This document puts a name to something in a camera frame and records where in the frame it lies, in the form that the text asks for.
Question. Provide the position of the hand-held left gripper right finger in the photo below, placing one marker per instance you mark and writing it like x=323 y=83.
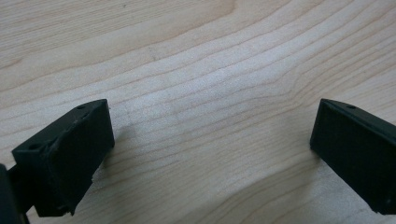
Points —
x=358 y=149

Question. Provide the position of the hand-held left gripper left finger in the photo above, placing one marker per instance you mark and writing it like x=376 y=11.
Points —
x=67 y=158

